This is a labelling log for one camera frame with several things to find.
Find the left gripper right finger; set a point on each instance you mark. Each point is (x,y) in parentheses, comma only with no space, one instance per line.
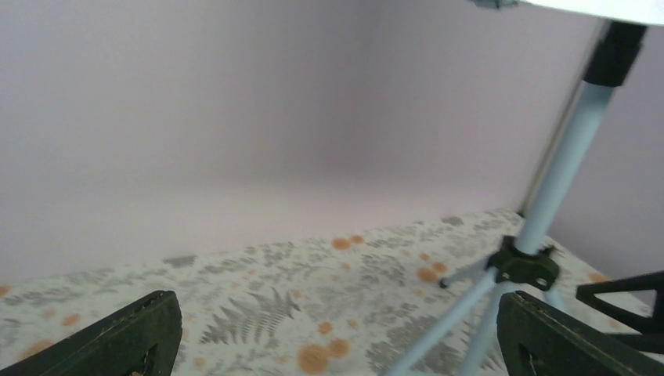
(538,339)

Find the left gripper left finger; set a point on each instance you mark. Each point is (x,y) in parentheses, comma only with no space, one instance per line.
(142,338)

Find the light blue music stand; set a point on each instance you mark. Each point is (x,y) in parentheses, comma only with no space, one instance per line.
(522,259)

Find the floral patterned table mat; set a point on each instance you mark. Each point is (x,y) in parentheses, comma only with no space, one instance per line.
(346,305)

